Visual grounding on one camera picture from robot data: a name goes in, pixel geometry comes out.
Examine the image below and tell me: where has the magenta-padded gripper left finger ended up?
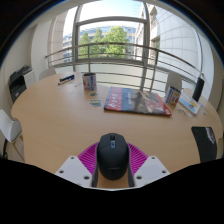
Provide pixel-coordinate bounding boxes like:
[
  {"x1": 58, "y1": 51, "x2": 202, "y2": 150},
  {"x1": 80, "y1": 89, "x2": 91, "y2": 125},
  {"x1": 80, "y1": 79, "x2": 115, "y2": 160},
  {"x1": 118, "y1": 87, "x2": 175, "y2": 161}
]
[{"x1": 54, "y1": 142, "x2": 100, "y2": 189}]

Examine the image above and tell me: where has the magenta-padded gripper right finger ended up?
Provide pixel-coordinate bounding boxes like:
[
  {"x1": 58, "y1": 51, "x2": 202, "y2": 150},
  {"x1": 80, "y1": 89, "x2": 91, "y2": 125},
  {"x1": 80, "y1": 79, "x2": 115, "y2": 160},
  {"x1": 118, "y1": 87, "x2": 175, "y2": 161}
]
[{"x1": 127, "y1": 142, "x2": 171, "y2": 188}]

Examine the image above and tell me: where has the black computer mouse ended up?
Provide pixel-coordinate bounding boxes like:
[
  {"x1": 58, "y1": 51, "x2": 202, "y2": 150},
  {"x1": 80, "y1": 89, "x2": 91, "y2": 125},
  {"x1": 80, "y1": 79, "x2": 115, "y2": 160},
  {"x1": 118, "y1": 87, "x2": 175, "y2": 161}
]
[{"x1": 96, "y1": 132, "x2": 131, "y2": 182}]

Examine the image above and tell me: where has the black printed mouse pad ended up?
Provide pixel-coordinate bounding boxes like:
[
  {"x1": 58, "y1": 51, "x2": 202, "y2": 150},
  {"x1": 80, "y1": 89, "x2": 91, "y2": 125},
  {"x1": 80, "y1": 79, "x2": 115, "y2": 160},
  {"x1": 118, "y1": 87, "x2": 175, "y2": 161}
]
[{"x1": 191, "y1": 126, "x2": 218, "y2": 164}]

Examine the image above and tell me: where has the red magazine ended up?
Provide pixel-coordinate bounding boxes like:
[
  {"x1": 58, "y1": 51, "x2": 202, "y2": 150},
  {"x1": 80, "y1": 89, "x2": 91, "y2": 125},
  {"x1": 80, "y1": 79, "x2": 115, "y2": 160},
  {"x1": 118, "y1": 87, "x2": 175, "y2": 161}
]
[{"x1": 103, "y1": 86, "x2": 173, "y2": 117}]

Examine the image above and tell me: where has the white chair with wooden legs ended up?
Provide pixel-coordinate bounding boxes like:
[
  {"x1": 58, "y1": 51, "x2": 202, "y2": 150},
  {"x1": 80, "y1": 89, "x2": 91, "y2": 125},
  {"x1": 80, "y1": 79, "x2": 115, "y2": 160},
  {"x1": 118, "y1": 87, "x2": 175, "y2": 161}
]
[{"x1": 0, "y1": 108, "x2": 26, "y2": 163}]

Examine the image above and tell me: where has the printed mug with plant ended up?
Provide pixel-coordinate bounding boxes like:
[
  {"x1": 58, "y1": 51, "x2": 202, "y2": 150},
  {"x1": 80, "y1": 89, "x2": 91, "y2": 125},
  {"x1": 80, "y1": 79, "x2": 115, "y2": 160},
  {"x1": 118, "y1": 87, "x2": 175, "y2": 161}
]
[{"x1": 165, "y1": 85, "x2": 182, "y2": 108}]

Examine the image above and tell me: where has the white and blue illustrated book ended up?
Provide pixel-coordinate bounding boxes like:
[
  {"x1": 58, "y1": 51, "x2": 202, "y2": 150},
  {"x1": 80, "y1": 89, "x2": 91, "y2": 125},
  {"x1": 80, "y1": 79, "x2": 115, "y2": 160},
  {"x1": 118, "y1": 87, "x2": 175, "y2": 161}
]
[{"x1": 178, "y1": 92, "x2": 202, "y2": 116}]

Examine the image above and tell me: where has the white printed mug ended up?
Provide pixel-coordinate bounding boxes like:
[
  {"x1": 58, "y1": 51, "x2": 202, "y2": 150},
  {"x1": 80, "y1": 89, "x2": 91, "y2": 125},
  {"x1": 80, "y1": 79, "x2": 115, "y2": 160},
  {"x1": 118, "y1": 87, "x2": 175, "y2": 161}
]
[{"x1": 81, "y1": 72, "x2": 98, "y2": 92}]

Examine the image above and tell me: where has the blue and white stapler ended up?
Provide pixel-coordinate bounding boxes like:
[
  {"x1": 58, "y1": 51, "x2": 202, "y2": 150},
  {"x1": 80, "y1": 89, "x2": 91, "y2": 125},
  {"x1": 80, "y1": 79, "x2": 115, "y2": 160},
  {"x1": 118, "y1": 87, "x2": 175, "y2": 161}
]
[{"x1": 57, "y1": 74, "x2": 76, "y2": 86}]

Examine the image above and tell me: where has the black cylindrical bottle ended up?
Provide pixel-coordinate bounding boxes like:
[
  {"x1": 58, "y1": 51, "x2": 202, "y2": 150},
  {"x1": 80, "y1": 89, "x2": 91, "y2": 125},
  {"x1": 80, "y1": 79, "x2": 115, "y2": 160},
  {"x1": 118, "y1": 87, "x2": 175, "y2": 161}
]
[{"x1": 191, "y1": 76, "x2": 206, "y2": 103}]

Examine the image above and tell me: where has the black and white printer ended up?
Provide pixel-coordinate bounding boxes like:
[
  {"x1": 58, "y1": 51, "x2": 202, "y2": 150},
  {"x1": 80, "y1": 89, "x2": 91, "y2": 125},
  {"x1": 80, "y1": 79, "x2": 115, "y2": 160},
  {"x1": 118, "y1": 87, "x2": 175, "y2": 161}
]
[{"x1": 8, "y1": 65, "x2": 37, "y2": 103}]

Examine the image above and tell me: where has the metal balcony railing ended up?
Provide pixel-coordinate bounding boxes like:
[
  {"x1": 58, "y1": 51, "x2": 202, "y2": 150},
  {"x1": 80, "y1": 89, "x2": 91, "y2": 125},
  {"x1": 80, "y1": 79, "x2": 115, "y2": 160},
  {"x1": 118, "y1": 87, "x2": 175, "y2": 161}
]
[{"x1": 44, "y1": 42, "x2": 205, "y2": 93}]

